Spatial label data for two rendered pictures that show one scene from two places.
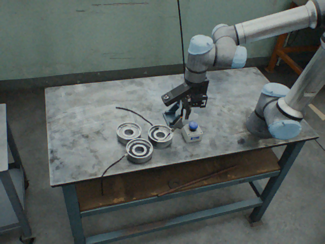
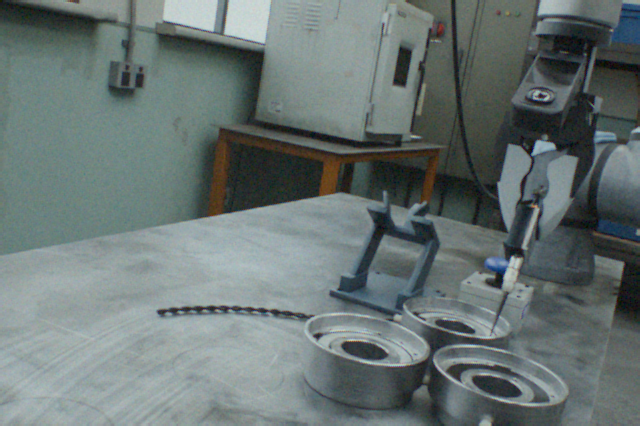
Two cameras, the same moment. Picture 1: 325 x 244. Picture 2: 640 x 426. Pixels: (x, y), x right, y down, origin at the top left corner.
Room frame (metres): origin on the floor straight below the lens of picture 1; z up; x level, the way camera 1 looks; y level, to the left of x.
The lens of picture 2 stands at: (0.59, 0.53, 1.04)
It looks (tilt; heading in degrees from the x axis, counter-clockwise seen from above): 11 degrees down; 317
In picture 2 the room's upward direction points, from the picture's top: 10 degrees clockwise
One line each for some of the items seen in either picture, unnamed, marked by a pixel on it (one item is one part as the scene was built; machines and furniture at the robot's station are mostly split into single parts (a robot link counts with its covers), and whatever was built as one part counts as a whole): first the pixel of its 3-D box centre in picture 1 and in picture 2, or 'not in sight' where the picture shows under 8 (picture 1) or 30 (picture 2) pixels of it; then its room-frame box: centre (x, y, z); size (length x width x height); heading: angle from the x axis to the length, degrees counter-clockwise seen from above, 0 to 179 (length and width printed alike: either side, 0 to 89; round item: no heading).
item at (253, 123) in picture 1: (264, 119); (551, 240); (1.10, -0.46, 0.85); 0.15 x 0.15 x 0.10
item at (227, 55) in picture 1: (227, 54); not in sight; (0.96, -0.19, 1.23); 0.11 x 0.11 x 0.08; 5
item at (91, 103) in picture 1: (178, 113); (355, 288); (1.14, -0.07, 0.79); 1.20 x 0.60 x 0.02; 112
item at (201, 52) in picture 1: (200, 54); not in sight; (0.94, -0.10, 1.23); 0.09 x 0.08 x 0.11; 95
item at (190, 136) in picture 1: (193, 132); (495, 300); (0.98, -0.14, 0.82); 0.08 x 0.07 x 0.05; 112
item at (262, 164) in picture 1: (169, 165); not in sight; (1.14, -0.07, 0.40); 1.17 x 0.59 x 0.80; 112
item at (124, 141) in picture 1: (128, 133); (362, 359); (0.93, 0.13, 0.82); 0.10 x 0.10 x 0.04
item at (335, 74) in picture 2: not in sight; (352, 70); (2.89, -1.68, 1.10); 0.62 x 0.61 x 0.65; 112
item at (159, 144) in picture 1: (160, 136); (453, 335); (0.94, 0.00, 0.82); 0.10 x 0.10 x 0.04
